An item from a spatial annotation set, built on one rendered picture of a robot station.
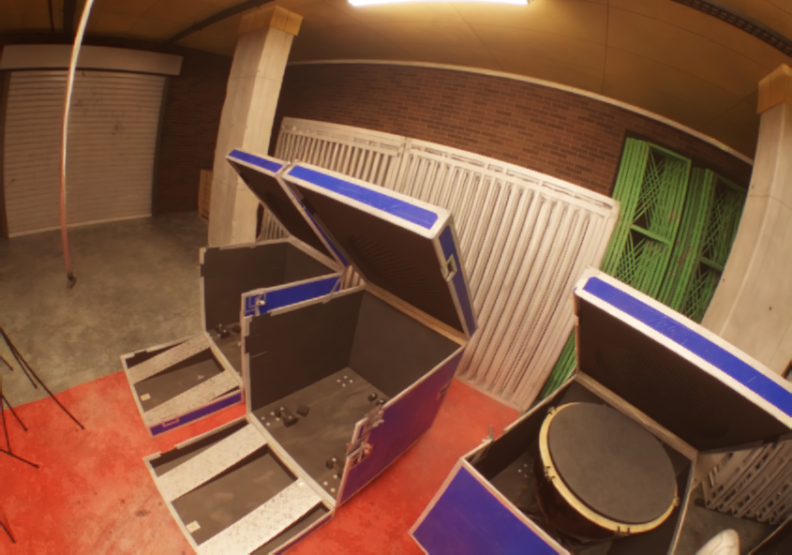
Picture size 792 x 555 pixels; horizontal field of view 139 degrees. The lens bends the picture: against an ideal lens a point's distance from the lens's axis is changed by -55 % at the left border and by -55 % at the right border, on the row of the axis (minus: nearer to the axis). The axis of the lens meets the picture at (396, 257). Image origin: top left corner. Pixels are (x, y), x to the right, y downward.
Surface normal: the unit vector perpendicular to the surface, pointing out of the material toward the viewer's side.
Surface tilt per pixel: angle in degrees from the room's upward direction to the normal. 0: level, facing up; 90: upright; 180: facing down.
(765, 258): 90
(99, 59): 90
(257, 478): 1
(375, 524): 0
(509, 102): 90
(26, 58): 90
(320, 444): 0
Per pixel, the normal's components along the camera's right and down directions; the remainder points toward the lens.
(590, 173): -0.54, 0.16
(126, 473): 0.23, -0.92
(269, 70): 0.81, 0.36
